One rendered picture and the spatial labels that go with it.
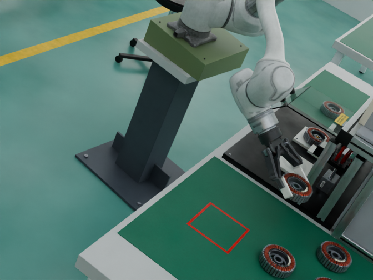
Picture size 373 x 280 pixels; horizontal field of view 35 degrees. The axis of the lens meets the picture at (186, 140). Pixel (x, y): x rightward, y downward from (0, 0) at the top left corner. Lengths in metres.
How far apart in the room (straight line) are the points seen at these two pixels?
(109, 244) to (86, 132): 1.70
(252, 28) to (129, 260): 1.34
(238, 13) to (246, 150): 0.66
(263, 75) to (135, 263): 0.65
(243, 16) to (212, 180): 0.84
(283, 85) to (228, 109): 2.35
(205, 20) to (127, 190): 0.96
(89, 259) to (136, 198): 1.39
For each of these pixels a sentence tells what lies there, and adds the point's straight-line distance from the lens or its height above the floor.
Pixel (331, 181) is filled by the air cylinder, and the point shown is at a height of 0.82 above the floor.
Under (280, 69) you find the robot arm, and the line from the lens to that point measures 1.77.
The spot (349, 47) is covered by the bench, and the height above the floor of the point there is 0.75.
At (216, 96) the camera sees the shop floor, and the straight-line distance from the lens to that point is 4.19.
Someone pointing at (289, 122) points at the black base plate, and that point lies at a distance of 2.63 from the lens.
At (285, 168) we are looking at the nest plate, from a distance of 2.30.
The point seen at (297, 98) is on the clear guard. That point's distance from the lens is 2.16.
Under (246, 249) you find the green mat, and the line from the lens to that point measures 1.92.
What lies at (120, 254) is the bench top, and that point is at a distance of 1.72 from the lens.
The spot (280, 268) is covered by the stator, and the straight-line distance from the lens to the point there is 1.87.
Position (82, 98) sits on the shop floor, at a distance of 3.64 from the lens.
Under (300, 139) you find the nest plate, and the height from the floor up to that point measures 0.78.
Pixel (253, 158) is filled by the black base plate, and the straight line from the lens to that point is 2.28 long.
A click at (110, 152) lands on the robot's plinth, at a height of 0.02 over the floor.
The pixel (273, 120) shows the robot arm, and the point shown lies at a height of 1.07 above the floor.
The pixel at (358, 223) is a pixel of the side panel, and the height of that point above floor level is 0.85.
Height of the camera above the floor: 1.97
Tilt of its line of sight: 33 degrees down
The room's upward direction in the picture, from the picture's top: 24 degrees clockwise
